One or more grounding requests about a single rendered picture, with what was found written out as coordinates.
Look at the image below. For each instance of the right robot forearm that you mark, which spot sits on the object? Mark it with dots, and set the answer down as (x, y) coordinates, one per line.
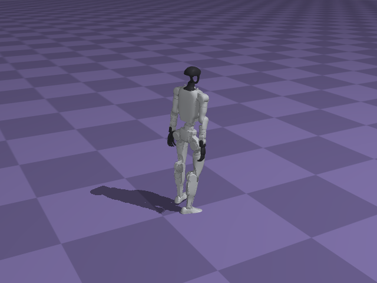
(202, 130)

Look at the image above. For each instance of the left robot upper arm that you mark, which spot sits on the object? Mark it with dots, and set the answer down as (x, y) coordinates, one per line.
(175, 100)

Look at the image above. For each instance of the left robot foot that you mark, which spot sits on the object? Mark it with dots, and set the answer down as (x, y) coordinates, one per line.
(178, 199)

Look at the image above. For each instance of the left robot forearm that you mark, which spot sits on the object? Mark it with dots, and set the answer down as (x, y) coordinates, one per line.
(173, 120)

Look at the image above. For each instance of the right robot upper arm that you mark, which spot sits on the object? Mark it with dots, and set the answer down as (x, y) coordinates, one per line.
(203, 100)

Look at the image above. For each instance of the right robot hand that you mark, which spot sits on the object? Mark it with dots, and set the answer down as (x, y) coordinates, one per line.
(203, 150)

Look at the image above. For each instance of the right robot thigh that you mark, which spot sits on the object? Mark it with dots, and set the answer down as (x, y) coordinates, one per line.
(198, 166)

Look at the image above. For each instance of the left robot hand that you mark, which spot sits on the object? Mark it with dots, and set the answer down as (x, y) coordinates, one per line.
(170, 140)

